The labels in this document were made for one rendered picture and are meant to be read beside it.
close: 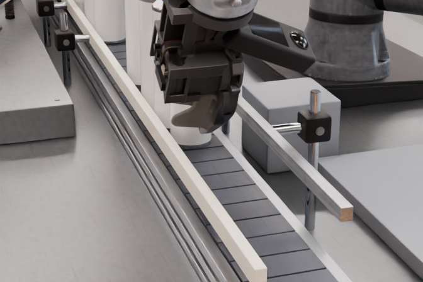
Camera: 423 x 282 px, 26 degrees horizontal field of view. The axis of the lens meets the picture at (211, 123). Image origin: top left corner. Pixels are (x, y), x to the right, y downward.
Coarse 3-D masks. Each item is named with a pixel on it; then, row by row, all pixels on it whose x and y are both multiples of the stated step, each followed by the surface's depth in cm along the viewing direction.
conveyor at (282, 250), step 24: (72, 24) 166; (120, 48) 151; (120, 96) 130; (216, 144) 113; (168, 168) 107; (216, 168) 107; (240, 168) 107; (216, 192) 101; (240, 192) 101; (240, 216) 95; (264, 216) 95; (216, 240) 91; (264, 240) 90; (288, 240) 90; (288, 264) 86; (312, 264) 86
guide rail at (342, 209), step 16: (240, 96) 105; (240, 112) 103; (256, 112) 101; (256, 128) 98; (272, 128) 96; (272, 144) 94; (288, 144) 92; (288, 160) 90; (304, 160) 88; (304, 176) 86; (320, 176) 85; (320, 192) 83; (336, 192) 82; (336, 208) 80; (352, 208) 79
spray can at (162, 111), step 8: (160, 0) 112; (152, 8) 112; (160, 8) 111; (152, 16) 113; (160, 16) 112; (152, 24) 114; (152, 32) 114; (160, 96) 116; (160, 104) 116; (168, 104) 115; (160, 112) 116; (168, 112) 116; (168, 120) 116; (168, 128) 117
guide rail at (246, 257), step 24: (72, 0) 167; (96, 48) 142; (120, 72) 128; (144, 120) 115; (168, 144) 104; (192, 168) 98; (192, 192) 96; (216, 216) 88; (240, 240) 83; (240, 264) 82; (264, 264) 79
